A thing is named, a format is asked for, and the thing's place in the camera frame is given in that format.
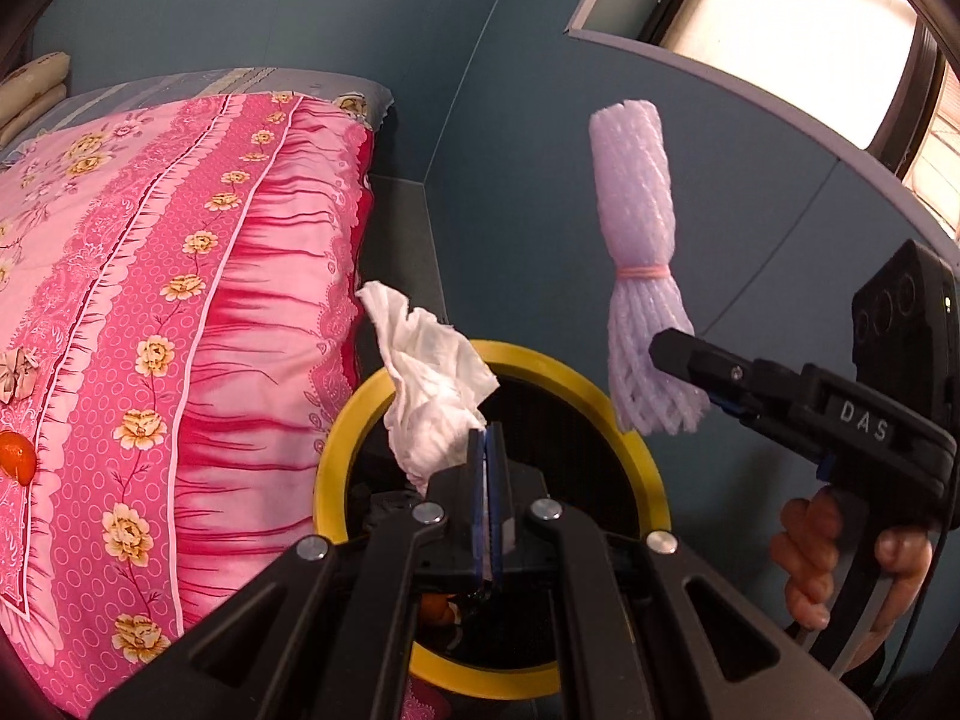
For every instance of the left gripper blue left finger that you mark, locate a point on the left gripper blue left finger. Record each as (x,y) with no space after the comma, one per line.
(480,518)

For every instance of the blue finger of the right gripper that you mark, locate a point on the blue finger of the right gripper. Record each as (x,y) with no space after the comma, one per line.
(725,378)

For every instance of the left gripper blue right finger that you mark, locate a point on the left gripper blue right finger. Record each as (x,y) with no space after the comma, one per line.
(500,503)

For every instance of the purple foam net bundle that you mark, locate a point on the purple foam net bundle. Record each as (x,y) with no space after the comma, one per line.
(636,212)

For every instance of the beige cloth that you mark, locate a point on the beige cloth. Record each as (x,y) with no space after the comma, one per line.
(19,370)

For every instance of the person right hand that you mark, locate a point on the person right hand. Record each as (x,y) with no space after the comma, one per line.
(810,551)

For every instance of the pink floral quilt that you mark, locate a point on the pink floral quilt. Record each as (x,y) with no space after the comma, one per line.
(186,275)

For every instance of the beige folded quilt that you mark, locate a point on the beige folded quilt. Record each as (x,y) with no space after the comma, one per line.
(31,91)

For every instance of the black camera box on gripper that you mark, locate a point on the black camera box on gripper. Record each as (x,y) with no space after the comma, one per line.
(905,334)

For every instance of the window with white frame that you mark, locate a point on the window with white frame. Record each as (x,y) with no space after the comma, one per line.
(870,70)

